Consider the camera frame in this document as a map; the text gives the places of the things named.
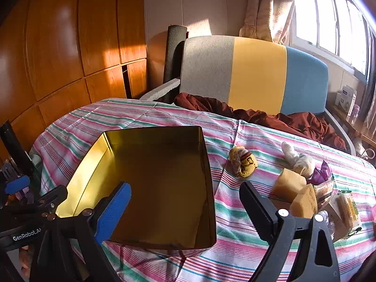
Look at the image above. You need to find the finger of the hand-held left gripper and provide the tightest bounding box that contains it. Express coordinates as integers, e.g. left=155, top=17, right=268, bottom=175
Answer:
left=0, top=169, right=31, bottom=197
left=29, top=184, right=69, bottom=212

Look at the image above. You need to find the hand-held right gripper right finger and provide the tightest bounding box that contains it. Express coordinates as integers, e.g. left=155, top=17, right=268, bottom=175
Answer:
left=239, top=181, right=341, bottom=282

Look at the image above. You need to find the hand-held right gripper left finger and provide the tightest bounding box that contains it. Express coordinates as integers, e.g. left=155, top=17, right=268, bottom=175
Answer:
left=29, top=182, right=132, bottom=282

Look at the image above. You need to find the yellow sponge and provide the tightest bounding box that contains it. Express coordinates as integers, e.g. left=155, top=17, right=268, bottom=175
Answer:
left=270, top=169, right=307, bottom=203
left=291, top=184, right=318, bottom=219

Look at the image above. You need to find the yellow sock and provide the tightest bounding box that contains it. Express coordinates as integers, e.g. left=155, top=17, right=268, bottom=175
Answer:
left=229, top=146, right=258, bottom=178

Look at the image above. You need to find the gold metal tin box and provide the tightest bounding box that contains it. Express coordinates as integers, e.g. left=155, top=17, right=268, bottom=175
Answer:
left=54, top=126, right=217, bottom=250

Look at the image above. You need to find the purple snack packet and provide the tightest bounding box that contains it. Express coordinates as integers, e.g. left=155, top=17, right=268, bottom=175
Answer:
left=310, top=160, right=332, bottom=185

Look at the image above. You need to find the cracker packet green edge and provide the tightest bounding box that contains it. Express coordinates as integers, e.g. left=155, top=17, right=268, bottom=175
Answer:
left=323, top=191, right=363, bottom=241

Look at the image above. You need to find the black pole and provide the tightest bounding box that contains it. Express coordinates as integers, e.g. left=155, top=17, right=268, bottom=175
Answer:
left=0, top=120, right=33, bottom=174

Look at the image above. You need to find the cream rolled sock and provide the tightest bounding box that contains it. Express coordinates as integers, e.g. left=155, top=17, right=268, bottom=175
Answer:
left=281, top=141, right=315, bottom=177

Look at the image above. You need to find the brown biscuit packet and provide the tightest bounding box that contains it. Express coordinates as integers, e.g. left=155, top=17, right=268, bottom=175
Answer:
left=313, top=180, right=335, bottom=209

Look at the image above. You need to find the maroon blanket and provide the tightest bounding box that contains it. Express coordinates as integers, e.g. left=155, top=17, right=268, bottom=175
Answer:
left=175, top=92, right=347, bottom=152

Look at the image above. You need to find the pink green striped cloth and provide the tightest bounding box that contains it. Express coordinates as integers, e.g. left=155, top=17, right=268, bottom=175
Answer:
left=31, top=98, right=376, bottom=282

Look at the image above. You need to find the wooden desk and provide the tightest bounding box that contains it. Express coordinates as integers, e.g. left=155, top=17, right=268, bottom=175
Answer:
left=326, top=103, right=376, bottom=149

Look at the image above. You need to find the white cardboard box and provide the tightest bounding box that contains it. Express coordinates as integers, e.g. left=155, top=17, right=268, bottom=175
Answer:
left=335, top=85, right=357, bottom=116

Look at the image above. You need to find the wooden wardrobe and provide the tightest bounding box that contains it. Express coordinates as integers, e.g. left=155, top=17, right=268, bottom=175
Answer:
left=0, top=0, right=149, bottom=165

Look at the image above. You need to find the dark rolled mat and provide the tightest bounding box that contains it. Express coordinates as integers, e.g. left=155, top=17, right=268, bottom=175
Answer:
left=163, top=25, right=188, bottom=104

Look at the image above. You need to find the window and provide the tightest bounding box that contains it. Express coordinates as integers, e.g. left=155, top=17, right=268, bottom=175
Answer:
left=291, top=0, right=371, bottom=83

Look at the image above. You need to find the white cable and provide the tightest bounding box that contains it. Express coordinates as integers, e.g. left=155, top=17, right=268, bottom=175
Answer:
left=354, top=141, right=376, bottom=161

